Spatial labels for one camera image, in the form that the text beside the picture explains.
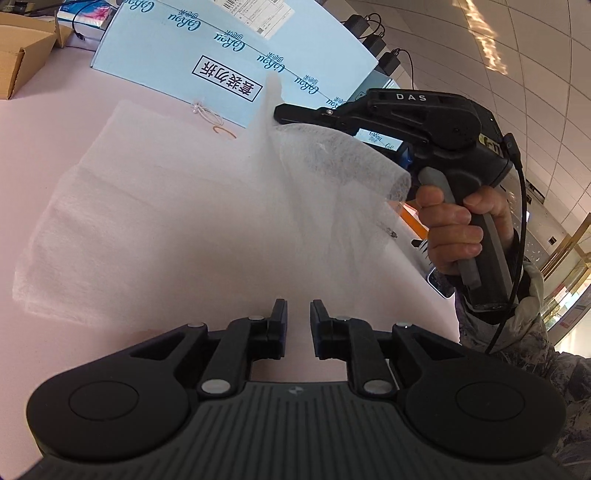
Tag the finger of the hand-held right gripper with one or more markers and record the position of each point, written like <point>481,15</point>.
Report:
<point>304,113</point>

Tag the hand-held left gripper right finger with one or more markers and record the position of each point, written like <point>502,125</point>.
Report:
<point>316,330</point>

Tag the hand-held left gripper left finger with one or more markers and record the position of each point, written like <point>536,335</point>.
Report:
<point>280,330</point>

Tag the person's right forearm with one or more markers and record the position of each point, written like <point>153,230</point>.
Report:
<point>531,350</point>

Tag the person's right hand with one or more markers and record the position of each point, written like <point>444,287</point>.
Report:
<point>450,226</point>

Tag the small light blue carton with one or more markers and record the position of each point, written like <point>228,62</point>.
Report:
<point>388,84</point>

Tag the orange rubber band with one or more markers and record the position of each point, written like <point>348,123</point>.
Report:
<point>228,134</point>

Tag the black power adapter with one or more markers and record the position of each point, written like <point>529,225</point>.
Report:
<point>390,63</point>
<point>356,24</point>
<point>373,44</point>

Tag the orange flat box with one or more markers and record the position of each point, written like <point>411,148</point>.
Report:
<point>411,217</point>

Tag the black pen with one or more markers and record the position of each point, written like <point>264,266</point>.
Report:
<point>392,232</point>

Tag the large light blue carton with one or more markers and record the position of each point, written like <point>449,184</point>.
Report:
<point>184,41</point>

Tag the floral tissue pack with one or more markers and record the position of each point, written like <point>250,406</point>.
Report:
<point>85,11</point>

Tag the open brown cardboard box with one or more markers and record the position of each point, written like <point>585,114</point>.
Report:
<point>23,60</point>

